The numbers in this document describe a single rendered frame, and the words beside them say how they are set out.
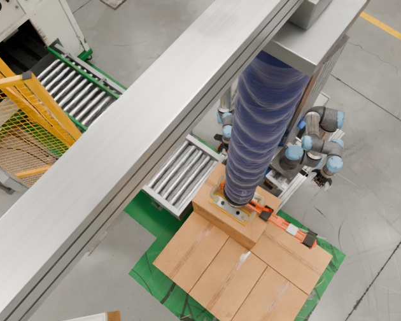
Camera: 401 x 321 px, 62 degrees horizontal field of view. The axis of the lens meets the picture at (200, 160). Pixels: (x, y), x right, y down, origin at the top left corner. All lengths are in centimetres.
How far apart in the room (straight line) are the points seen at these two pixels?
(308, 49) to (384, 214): 330
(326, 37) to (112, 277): 317
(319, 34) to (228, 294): 241
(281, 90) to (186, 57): 54
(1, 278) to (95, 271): 319
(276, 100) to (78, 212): 78
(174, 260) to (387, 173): 254
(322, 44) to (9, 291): 79
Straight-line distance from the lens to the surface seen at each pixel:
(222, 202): 260
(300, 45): 87
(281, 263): 304
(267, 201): 269
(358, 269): 381
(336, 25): 93
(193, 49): 61
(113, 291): 364
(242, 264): 299
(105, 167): 52
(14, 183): 223
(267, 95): 110
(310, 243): 254
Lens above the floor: 351
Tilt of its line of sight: 68 degrees down
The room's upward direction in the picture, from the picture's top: 5 degrees counter-clockwise
